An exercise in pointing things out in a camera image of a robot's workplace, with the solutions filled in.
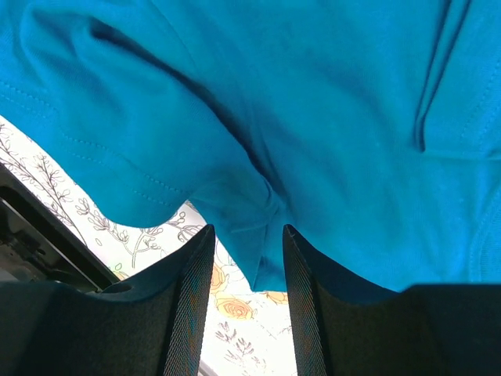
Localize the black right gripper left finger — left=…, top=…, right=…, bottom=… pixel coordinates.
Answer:
left=1, top=225, right=215, bottom=375

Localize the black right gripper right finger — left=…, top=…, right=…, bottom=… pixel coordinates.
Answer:
left=283, top=226, right=500, bottom=375

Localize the blue t shirt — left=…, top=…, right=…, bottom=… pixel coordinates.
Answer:
left=1, top=1, right=500, bottom=291

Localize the floral table mat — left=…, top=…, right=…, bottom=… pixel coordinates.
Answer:
left=1, top=119, right=297, bottom=375

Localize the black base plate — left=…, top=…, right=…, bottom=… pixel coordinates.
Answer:
left=1, top=166, right=119, bottom=292

